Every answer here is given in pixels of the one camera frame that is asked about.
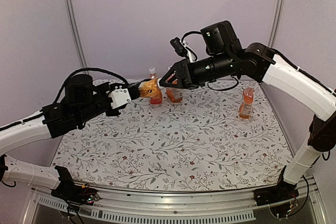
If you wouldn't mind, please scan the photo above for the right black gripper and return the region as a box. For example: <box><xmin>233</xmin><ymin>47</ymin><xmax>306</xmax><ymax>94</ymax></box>
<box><xmin>159</xmin><ymin>50</ymin><xmax>235</xmax><ymax>89</ymax></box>

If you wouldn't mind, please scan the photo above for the black-label orange drink bottle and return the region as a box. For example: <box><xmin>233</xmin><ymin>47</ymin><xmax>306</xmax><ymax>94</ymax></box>
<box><xmin>139</xmin><ymin>79</ymin><xmax>161</xmax><ymax>98</ymax></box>

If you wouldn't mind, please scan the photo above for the wide orange tea bottle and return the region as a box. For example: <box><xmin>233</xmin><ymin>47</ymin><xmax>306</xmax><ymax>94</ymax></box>
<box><xmin>238</xmin><ymin>82</ymin><xmax>256</xmax><ymax>119</ymax></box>

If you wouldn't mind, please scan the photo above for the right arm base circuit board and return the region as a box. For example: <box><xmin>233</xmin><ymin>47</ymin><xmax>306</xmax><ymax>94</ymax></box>
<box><xmin>269</xmin><ymin>197</ymin><xmax>299</xmax><ymax>219</ymax></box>

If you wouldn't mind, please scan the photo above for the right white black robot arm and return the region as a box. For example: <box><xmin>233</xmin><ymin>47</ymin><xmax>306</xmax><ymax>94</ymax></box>
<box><xmin>158</xmin><ymin>20</ymin><xmax>335</xmax><ymax>206</ymax></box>

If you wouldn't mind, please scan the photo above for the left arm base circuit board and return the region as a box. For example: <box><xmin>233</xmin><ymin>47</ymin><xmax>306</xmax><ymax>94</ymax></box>
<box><xmin>66</xmin><ymin>183</ymin><xmax>100</xmax><ymax>205</ymax></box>

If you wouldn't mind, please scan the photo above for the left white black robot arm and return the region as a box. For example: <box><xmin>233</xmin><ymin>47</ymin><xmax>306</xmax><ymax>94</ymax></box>
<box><xmin>1</xmin><ymin>74</ymin><xmax>144</xmax><ymax>202</ymax></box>

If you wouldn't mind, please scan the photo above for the slim red-label tea bottle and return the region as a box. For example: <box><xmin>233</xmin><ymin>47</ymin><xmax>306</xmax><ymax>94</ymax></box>
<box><xmin>149</xmin><ymin>67</ymin><xmax>162</xmax><ymax>105</ymax></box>

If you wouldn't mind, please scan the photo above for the orange grey-label tea bottle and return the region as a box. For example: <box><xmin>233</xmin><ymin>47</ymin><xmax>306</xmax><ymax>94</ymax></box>
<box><xmin>166</xmin><ymin>87</ymin><xmax>183</xmax><ymax>103</ymax></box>

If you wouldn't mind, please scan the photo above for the floral patterned table mat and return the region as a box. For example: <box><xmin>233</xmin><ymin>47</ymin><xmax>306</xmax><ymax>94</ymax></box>
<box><xmin>51</xmin><ymin>79</ymin><xmax>292</xmax><ymax>191</ymax></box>

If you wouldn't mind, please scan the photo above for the left black braided cable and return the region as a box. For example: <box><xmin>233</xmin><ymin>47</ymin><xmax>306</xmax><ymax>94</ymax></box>
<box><xmin>52</xmin><ymin>68</ymin><xmax>131</xmax><ymax>112</ymax></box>

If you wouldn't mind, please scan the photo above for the black braided cable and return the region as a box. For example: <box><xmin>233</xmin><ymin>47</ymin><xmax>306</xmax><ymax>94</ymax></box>
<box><xmin>181</xmin><ymin>30</ymin><xmax>204</xmax><ymax>49</ymax></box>
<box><xmin>52</xmin><ymin>68</ymin><xmax>131</xmax><ymax>112</ymax></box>

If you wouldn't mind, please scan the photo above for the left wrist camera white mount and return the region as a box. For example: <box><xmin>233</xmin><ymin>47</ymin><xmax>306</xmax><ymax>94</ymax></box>
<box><xmin>108</xmin><ymin>89</ymin><xmax>131</xmax><ymax>109</ymax></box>

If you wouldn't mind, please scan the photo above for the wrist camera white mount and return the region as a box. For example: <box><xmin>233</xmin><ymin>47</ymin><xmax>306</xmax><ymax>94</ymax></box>
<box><xmin>108</xmin><ymin>89</ymin><xmax>131</xmax><ymax>109</ymax></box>
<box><xmin>170</xmin><ymin>37</ymin><xmax>198</xmax><ymax>63</ymax></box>

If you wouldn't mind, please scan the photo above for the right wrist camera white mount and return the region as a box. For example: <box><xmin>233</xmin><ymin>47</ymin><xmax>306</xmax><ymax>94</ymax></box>
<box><xmin>170</xmin><ymin>37</ymin><xmax>198</xmax><ymax>63</ymax></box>

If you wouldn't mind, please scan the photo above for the right black braided cable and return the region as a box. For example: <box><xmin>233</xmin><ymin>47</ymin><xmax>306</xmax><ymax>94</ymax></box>
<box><xmin>181</xmin><ymin>30</ymin><xmax>204</xmax><ymax>49</ymax></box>

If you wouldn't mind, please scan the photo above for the left aluminium frame post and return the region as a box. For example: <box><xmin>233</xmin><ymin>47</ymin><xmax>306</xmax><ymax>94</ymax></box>
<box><xmin>64</xmin><ymin>0</ymin><xmax>88</xmax><ymax>68</ymax></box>

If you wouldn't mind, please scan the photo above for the aluminium frame post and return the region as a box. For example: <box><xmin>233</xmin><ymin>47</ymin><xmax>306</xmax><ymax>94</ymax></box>
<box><xmin>64</xmin><ymin>0</ymin><xmax>88</xmax><ymax>68</ymax></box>
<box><xmin>267</xmin><ymin>0</ymin><xmax>285</xmax><ymax>48</ymax></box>

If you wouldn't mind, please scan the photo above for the right aluminium frame post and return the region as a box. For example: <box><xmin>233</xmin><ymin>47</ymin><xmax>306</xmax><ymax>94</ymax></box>
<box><xmin>267</xmin><ymin>0</ymin><xmax>285</xmax><ymax>48</ymax></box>

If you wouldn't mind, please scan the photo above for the front aluminium rail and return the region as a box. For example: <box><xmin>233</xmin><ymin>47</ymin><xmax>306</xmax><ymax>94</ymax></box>
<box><xmin>23</xmin><ymin>176</ymin><xmax>329</xmax><ymax>223</ymax></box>

